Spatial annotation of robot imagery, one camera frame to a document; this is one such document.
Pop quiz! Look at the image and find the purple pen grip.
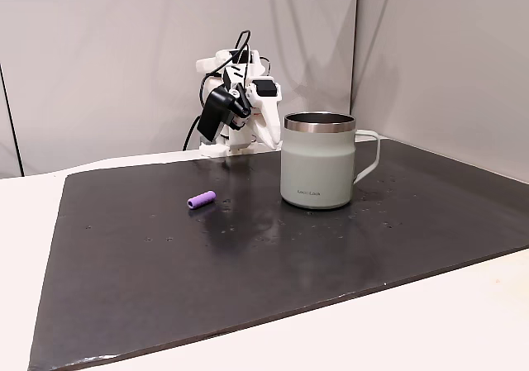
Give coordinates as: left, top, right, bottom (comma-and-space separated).
187, 189, 217, 212

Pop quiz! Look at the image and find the black cable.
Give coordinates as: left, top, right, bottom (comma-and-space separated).
183, 30, 272, 152

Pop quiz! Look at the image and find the black camera box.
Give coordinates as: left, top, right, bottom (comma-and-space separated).
196, 86, 252, 143

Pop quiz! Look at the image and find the black table mat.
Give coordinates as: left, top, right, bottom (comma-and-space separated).
27, 138, 529, 371

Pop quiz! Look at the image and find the pale green steel mug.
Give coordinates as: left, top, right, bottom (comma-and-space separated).
279, 112, 381, 211

